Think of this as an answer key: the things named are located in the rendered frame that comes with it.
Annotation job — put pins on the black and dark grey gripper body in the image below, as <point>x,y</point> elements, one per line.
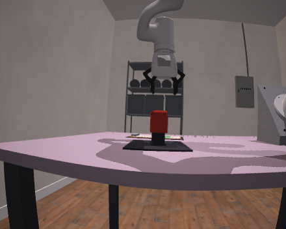
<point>166,72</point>

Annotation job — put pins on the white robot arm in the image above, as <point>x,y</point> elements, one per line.
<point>162,35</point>

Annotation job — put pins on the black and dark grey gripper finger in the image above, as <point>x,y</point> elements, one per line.
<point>176,82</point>
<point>151,80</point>

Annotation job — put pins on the red self-inking stamp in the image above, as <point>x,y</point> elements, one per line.
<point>158,127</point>

